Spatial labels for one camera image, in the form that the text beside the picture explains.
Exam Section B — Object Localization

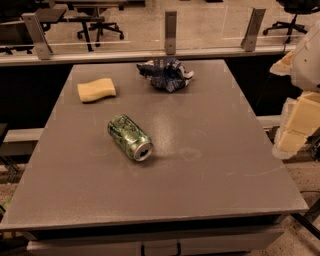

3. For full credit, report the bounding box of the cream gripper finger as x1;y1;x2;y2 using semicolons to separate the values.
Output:
270;51;294;76
272;92;320;160

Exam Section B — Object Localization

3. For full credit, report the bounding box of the green soda can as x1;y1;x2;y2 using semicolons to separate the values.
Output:
107;114;153;162

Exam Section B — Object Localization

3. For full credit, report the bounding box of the black office chair right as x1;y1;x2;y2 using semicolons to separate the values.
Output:
262;0;320;44

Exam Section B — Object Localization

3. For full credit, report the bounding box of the black office chair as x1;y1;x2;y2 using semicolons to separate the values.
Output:
262;0;320;44
77;7;124;47

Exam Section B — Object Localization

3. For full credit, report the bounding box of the crumpled blue chip bag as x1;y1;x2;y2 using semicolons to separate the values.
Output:
136;58;194;93

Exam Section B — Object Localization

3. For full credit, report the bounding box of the yellow sponge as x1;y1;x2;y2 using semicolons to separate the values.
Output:
77;78;116;103

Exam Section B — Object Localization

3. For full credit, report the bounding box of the black office chair left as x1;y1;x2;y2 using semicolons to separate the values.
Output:
77;7;124;47

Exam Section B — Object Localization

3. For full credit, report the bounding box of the dark desk in background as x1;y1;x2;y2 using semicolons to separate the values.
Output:
0;0;127;55

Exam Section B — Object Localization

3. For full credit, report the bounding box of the right metal bracket post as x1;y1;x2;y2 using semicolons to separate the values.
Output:
241;8;266;52

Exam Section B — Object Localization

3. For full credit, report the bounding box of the metal bracket post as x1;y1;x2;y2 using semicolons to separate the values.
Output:
241;8;266;52
165;11;177;55
22;13;52;60

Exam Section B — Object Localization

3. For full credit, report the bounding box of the middle metal bracket post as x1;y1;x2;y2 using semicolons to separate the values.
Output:
165;11;177;55

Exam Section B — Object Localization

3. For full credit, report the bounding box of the metal barrier rail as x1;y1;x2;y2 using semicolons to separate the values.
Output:
0;44;296;67

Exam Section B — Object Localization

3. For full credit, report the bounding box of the left metal bracket post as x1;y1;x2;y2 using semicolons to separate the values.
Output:
22;13;52;60

